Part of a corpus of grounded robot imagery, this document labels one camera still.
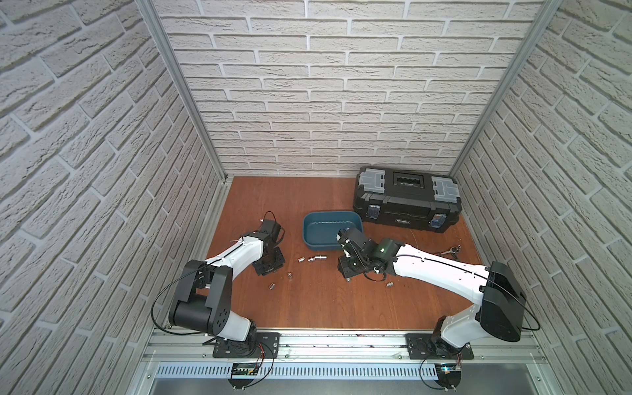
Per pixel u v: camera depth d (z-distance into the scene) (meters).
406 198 0.90
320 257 0.92
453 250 0.95
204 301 0.44
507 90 0.86
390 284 0.85
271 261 0.77
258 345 0.73
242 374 0.71
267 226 0.76
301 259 0.92
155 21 0.71
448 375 0.71
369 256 0.59
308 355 0.74
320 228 1.02
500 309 0.40
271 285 0.85
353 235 0.64
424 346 0.74
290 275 0.87
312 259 0.92
